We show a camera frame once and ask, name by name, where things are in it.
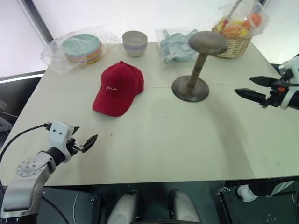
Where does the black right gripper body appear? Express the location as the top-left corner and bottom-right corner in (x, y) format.
(261, 78), (299, 109)

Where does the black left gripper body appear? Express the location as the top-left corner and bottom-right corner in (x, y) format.
(66, 138), (84, 158)

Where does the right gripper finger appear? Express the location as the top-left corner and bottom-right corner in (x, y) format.
(249, 76), (278, 88)
(234, 88), (270, 107)

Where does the wooden hat stand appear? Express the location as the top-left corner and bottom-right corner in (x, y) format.
(171, 30), (229, 103)

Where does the wicker basket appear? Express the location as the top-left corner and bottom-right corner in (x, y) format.
(211, 0), (254, 59)

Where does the red baseball cap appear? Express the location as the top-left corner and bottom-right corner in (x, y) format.
(92, 60), (145, 118)

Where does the yellow toy fruit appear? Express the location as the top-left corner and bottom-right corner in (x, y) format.
(230, 20), (246, 29)

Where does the orange toy fruit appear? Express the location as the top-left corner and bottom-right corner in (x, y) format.
(248, 13), (263, 27)

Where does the clear plastic basket wrap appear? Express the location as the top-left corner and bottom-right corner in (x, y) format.
(218, 0), (270, 38)

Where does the clear plastic plate bag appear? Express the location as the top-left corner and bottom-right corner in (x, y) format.
(40, 26), (119, 76)

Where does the grey rounded robot leg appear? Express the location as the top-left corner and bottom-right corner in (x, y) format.
(168, 189), (202, 224)
(106, 190), (141, 224)

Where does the stack of pastel plates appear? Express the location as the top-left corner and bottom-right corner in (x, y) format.
(61, 34), (104, 65)

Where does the bag of teal utensils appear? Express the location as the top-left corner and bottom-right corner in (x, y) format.
(155, 28), (199, 66)

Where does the dark trouser leg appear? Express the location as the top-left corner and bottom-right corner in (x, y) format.
(248, 180), (295, 198)

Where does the white shoe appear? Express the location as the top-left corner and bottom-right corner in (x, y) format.
(237, 184), (259, 203)

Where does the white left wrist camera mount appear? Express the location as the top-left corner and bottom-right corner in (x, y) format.
(48, 121), (74, 163)

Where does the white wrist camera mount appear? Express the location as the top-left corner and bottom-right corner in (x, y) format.
(48, 121), (74, 163)
(278, 57), (299, 111)

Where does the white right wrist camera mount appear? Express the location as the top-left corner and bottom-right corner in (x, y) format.
(278, 57), (299, 111)

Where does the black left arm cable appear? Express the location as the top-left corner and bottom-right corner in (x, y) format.
(0, 124), (51, 185)

